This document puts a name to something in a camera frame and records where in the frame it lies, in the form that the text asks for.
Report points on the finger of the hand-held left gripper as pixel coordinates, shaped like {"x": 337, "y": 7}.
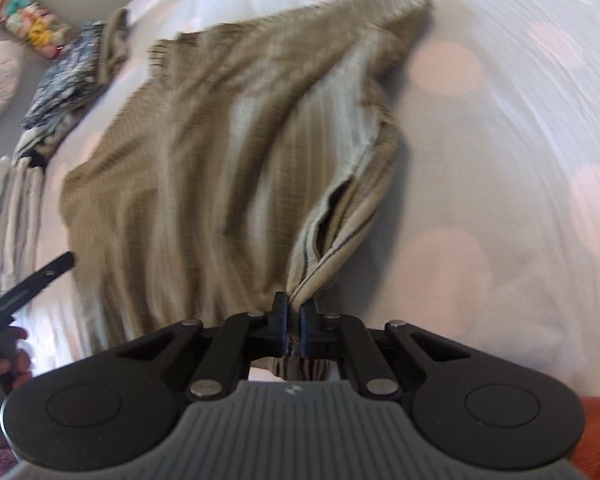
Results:
{"x": 52, "y": 270}

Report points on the polka-dot bed sheet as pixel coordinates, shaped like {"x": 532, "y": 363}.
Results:
{"x": 480, "y": 135}

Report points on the person's left hand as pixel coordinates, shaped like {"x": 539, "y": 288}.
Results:
{"x": 22, "y": 367}

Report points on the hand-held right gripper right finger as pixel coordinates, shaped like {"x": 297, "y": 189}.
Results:
{"x": 305, "y": 330}

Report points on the folded cream blanket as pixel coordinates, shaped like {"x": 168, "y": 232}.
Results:
{"x": 10, "y": 210}

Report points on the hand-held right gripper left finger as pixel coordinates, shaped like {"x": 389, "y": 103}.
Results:
{"x": 282, "y": 325}

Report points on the colourful plush toy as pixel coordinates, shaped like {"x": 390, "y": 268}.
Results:
{"x": 25, "y": 15}

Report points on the plain beige garment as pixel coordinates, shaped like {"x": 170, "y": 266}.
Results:
{"x": 116, "y": 45}

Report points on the dark floral folded garment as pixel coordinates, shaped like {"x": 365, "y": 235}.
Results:
{"x": 65, "y": 80}

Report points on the striped beige pants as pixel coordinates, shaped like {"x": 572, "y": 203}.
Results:
{"x": 205, "y": 160}

